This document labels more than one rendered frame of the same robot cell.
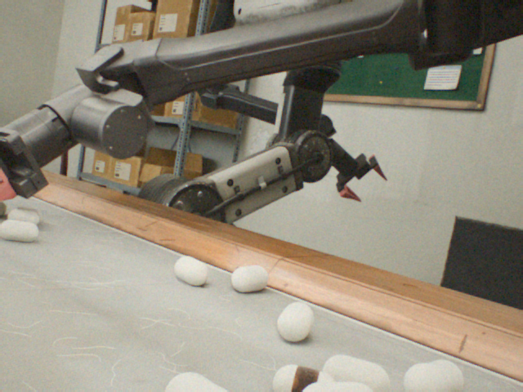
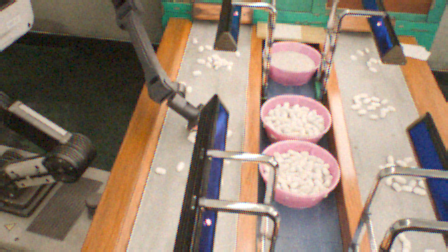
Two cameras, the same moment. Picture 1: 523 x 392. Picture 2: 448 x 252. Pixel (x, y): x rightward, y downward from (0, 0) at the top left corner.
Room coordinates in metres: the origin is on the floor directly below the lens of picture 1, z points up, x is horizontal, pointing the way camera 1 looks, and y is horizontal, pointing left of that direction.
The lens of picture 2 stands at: (1.33, 1.33, 1.83)
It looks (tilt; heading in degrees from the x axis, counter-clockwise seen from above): 39 degrees down; 230
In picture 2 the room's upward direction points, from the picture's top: 3 degrees clockwise
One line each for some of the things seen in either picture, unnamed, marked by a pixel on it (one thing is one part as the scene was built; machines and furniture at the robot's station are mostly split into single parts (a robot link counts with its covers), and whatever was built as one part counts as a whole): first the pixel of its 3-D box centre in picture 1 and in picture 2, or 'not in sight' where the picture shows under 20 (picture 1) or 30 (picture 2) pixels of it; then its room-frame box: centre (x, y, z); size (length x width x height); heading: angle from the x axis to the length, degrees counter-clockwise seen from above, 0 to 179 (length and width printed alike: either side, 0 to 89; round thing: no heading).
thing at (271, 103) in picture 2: not in sight; (294, 124); (0.22, 0.43, 0.72); 0.27 x 0.27 x 0.10
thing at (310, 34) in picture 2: not in sight; (290, 32); (-0.23, -0.06, 0.77); 0.33 x 0.15 x 0.01; 138
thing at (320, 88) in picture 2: not in sight; (348, 54); (-0.11, 0.37, 0.90); 0.20 x 0.19 x 0.45; 48
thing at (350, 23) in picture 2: not in sight; (362, 22); (-0.51, 0.13, 0.83); 0.30 x 0.06 x 0.07; 138
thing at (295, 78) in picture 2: not in sight; (290, 64); (-0.08, 0.10, 0.72); 0.27 x 0.27 x 0.10
